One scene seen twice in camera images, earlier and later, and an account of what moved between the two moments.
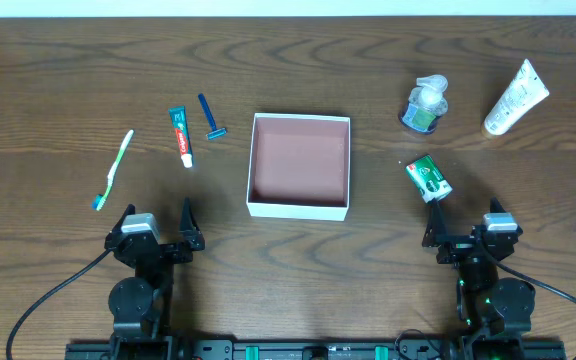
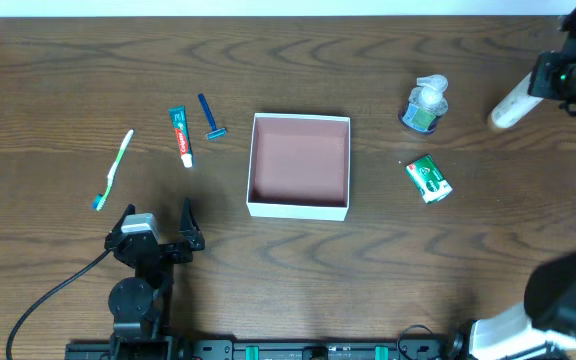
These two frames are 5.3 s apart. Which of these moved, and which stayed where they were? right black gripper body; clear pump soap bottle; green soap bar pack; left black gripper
Moved: right black gripper body
Stayed: clear pump soap bottle; left black gripper; green soap bar pack
